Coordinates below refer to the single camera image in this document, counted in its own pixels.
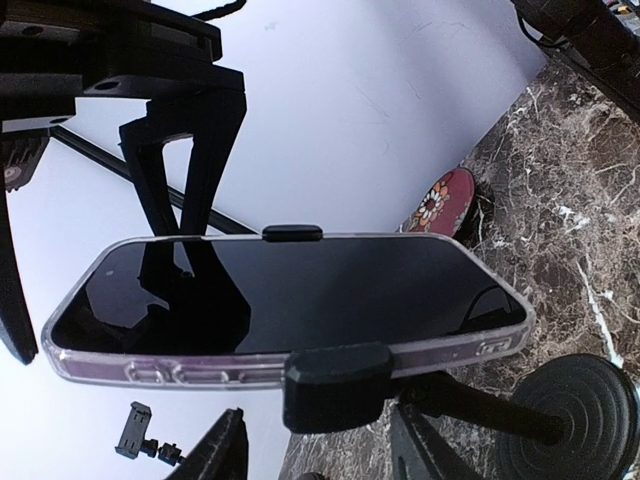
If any red bowl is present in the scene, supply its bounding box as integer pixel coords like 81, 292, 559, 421
397, 167, 476, 238

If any black tall phone stand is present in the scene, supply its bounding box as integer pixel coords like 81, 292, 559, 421
114, 401, 185, 466

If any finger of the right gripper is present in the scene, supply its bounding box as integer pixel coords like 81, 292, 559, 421
1, 191, 38, 365

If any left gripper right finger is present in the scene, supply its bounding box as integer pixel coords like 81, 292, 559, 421
390, 404, 480, 480

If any phone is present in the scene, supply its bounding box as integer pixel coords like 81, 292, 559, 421
41, 234, 535, 389

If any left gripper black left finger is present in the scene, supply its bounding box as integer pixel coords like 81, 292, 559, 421
169, 408, 249, 480

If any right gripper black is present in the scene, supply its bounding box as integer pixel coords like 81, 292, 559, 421
0, 0, 249, 241

